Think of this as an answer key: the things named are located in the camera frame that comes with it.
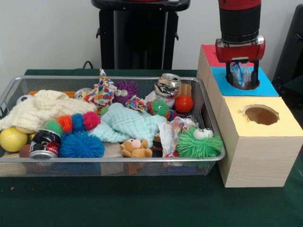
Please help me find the mint knitted cloth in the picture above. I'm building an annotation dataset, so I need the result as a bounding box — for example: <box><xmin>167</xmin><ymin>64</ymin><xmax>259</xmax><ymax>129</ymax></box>
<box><xmin>89</xmin><ymin>103</ymin><xmax>168</xmax><ymax>144</ymax></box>

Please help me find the dark green table cloth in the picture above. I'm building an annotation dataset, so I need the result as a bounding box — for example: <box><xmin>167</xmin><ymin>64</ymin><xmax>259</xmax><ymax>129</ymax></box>
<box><xmin>0</xmin><ymin>68</ymin><xmax>303</xmax><ymax>227</ymax></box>

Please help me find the wooden box with three holes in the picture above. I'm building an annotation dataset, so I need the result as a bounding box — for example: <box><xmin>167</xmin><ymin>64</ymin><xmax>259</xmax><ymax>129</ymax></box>
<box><xmin>196</xmin><ymin>44</ymin><xmax>303</xmax><ymax>189</ymax></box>

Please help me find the purple spiky toy with eyes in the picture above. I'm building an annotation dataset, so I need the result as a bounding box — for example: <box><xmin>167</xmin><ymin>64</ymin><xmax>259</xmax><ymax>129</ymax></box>
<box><xmin>113</xmin><ymin>79</ymin><xmax>141</xmax><ymax>105</ymax></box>

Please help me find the cream knitted cloth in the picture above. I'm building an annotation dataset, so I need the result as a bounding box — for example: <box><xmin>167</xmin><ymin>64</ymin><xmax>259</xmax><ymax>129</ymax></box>
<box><xmin>0</xmin><ymin>90</ymin><xmax>97</xmax><ymax>132</ymax></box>

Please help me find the black chair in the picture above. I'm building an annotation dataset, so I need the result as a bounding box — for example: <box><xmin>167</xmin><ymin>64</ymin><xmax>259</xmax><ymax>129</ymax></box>
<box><xmin>271</xmin><ymin>4</ymin><xmax>303</xmax><ymax>95</ymax></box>

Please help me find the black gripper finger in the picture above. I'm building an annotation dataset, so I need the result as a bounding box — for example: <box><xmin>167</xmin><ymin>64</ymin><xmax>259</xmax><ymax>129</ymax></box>
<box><xmin>225</xmin><ymin>61</ymin><xmax>234</xmax><ymax>82</ymax></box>
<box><xmin>250</xmin><ymin>60</ymin><xmax>259</xmax><ymax>85</ymax></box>

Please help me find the green spiky toy with eyes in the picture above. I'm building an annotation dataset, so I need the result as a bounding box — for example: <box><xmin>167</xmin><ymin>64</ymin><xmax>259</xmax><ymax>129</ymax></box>
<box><xmin>176</xmin><ymin>126</ymin><xmax>223</xmax><ymax>158</ymax></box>

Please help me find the brown teddy bear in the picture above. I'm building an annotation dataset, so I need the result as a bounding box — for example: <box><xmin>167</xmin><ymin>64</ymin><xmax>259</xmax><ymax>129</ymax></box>
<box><xmin>119</xmin><ymin>139</ymin><xmax>153</xmax><ymax>158</ymax></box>

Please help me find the blue spiky ball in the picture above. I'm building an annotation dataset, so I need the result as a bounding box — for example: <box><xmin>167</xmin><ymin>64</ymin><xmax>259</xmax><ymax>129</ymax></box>
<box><xmin>58</xmin><ymin>131</ymin><xmax>105</xmax><ymax>158</ymax></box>

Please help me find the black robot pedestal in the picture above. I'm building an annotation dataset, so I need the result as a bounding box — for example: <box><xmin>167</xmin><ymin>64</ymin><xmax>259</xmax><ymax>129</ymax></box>
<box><xmin>91</xmin><ymin>0</ymin><xmax>191</xmax><ymax>70</ymax></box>

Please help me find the colourful rope toy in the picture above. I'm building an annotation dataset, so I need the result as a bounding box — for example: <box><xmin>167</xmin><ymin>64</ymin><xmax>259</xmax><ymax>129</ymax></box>
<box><xmin>83</xmin><ymin>68</ymin><xmax>118</xmax><ymax>108</ymax></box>

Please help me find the crushed silver can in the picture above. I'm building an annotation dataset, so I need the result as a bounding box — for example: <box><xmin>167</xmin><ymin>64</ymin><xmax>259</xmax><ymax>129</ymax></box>
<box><xmin>154</xmin><ymin>73</ymin><xmax>182</xmax><ymax>97</ymax></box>

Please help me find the crushed bottle with blue label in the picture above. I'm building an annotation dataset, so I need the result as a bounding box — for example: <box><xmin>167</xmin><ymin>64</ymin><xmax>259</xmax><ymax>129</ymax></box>
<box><xmin>231</xmin><ymin>61</ymin><xmax>253</xmax><ymax>90</ymax></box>

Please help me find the silver mesh bin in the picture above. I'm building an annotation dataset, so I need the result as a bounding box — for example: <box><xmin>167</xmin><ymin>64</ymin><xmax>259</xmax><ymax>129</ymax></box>
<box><xmin>0</xmin><ymin>75</ymin><xmax>227</xmax><ymax>177</ymax></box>

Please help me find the crushed red black can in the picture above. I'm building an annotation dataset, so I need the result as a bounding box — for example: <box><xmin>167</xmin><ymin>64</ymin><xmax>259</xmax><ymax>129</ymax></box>
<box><xmin>28</xmin><ymin>129</ymin><xmax>62</xmax><ymax>159</ymax></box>

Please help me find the multicolour spiky caterpillar toy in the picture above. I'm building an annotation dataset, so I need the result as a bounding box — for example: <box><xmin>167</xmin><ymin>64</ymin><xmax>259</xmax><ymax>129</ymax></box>
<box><xmin>45</xmin><ymin>111</ymin><xmax>102</xmax><ymax>137</ymax></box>

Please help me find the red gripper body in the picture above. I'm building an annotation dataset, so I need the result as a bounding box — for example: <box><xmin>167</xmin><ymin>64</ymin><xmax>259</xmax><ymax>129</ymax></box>
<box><xmin>214</xmin><ymin>35</ymin><xmax>266</xmax><ymax>64</ymax></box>

